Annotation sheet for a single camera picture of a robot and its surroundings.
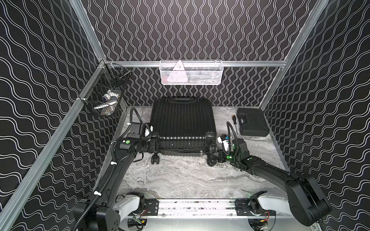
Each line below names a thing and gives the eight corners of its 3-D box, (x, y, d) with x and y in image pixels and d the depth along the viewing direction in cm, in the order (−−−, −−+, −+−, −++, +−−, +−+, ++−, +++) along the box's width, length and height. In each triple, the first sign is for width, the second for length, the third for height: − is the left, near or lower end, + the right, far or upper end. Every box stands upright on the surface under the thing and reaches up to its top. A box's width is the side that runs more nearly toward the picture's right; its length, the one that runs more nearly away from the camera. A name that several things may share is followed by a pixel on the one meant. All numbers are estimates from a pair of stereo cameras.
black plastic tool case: (241, 136, 105) (244, 131, 100) (234, 113, 119) (237, 108, 114) (268, 136, 105) (272, 131, 100) (258, 113, 119) (261, 108, 114)
